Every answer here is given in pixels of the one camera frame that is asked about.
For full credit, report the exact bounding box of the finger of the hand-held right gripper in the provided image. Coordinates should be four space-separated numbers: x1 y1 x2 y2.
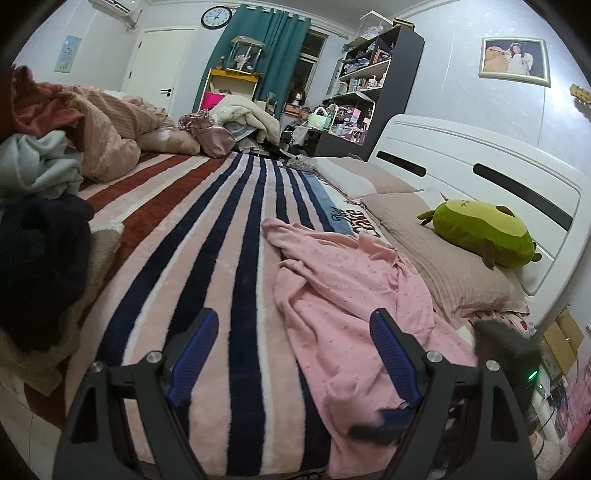
348 404 416 446

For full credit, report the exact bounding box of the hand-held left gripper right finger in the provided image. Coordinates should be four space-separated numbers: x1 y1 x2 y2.
370 308 542 480

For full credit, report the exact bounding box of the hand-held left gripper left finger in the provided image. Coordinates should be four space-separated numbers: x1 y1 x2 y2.
53 307 219 480

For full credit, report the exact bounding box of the pink dotted garment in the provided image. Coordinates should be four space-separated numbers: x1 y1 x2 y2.
261 217 479 479

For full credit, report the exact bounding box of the cardboard box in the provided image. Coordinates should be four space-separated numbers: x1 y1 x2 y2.
538 307 585 384

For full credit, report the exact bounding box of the large beige pillow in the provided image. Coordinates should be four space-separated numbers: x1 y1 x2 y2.
360 191 528 325

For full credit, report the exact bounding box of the striped fleece blanket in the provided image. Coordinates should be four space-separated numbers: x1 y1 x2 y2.
28 150 462 480

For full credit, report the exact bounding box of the green avocado plush toy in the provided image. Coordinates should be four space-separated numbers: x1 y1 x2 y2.
418 198 542 269

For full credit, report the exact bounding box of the beige fuzzy cloth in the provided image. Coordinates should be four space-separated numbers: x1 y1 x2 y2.
0 226 123 394

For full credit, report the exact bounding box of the small beige pillow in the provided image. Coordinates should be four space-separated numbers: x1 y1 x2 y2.
330 157 419 195

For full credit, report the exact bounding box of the black cloth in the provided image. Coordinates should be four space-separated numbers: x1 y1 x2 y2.
0 191 96 354

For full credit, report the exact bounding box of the white pillow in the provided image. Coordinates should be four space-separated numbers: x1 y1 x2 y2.
314 159 377 200

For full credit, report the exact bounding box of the white bed headboard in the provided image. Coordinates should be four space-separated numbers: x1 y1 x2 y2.
367 114 583 297

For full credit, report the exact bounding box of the pink satin bag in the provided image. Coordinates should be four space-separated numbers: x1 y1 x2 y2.
178 111 236 159

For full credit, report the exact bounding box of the cluttered dark desk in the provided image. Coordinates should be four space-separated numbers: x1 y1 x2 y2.
277 105 372 158

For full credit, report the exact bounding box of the pink ribbed quilt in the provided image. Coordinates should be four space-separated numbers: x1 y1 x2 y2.
60 85 202 184

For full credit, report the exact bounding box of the cream blanket pile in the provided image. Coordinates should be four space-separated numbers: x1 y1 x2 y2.
210 93 282 145

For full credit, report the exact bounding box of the pale green cloth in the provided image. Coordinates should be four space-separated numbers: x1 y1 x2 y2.
0 130 86 200

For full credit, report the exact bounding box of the dark bookshelf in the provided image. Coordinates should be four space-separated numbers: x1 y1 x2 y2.
323 23 426 161

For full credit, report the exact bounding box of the guitar headstock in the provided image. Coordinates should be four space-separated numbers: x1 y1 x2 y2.
569 83 591 110

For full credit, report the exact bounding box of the yellow shelf unit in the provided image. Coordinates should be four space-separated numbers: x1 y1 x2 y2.
203 68 259 112

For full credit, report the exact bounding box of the white door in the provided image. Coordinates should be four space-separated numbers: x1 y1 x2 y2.
122 28 199 112

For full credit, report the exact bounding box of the window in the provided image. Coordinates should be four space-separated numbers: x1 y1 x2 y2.
293 30 328 100

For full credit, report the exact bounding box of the red cloth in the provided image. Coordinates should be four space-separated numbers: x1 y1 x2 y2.
11 65 85 139

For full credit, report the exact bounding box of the glass case with figurine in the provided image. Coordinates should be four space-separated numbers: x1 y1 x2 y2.
224 36 267 77

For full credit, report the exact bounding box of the teal curtain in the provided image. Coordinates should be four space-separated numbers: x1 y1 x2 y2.
191 4 311 123

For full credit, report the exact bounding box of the clear display case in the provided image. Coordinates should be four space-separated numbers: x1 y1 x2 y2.
358 11 402 41

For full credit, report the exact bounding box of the white air conditioner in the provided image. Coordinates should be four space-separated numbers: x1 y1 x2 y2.
88 0 141 27

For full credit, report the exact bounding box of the framed wall photo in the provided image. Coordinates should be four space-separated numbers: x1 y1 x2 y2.
479 37 551 88

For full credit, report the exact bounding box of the small wall poster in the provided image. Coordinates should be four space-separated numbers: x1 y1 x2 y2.
54 35 82 73

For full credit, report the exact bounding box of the round wall clock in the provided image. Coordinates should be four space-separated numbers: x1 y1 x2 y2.
201 6 233 31

